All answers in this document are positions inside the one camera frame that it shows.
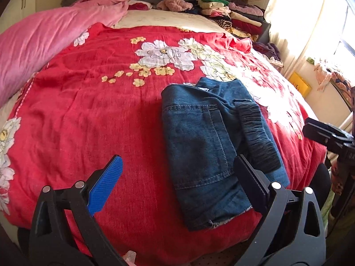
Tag red floral blanket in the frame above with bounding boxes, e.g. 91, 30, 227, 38
0, 23, 328, 266

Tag purple clothes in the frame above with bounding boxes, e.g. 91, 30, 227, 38
252, 42, 283, 61

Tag blue denim pants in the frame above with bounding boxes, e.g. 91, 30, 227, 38
161, 77, 291, 232

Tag person's green garment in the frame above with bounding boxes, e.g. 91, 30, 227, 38
324, 191, 337, 236

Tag window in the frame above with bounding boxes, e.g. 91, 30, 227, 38
313, 0, 355, 61

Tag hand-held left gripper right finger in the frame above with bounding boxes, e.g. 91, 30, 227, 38
234, 155, 327, 266

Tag pink fluffy cloth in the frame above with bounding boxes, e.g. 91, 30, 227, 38
156, 0, 194, 12

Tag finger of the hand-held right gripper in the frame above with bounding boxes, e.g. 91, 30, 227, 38
302, 125, 348, 148
304, 117, 348, 138

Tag dark red pillow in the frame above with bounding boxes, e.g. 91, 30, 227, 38
128, 1, 153, 12

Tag white curtain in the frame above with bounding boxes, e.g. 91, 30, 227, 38
262, 0, 348, 75

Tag yellow box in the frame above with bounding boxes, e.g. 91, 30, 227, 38
288, 71, 312, 98

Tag stack of folded clothes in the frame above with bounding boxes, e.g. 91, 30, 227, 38
191, 0, 267, 41

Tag pink quilt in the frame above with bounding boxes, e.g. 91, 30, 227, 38
0, 0, 131, 108

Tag floral cloth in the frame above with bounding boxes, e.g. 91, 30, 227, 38
306, 57, 353, 92

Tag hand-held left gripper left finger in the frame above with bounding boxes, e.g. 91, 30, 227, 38
28, 155, 128, 266

